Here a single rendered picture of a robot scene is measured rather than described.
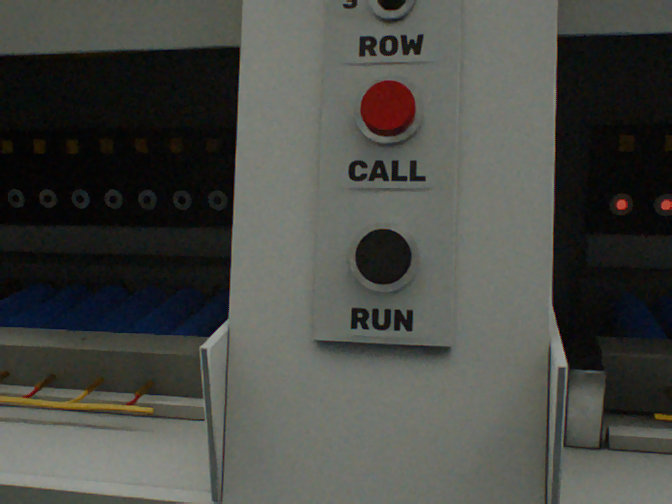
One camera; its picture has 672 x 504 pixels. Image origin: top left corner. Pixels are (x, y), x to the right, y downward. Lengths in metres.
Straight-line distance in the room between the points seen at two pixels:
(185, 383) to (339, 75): 0.13
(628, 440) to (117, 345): 0.19
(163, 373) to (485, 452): 0.13
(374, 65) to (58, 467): 0.16
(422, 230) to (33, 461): 0.15
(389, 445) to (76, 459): 0.11
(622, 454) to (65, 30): 0.23
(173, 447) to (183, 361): 0.03
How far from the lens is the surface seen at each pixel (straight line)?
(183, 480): 0.25
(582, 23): 0.25
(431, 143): 0.22
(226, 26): 0.26
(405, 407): 0.22
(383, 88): 0.22
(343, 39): 0.23
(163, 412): 0.29
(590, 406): 0.26
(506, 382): 0.22
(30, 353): 0.32
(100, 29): 0.28
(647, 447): 0.27
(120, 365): 0.30
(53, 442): 0.29
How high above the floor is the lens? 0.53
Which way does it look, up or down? 3 degrees up
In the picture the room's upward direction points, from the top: 2 degrees clockwise
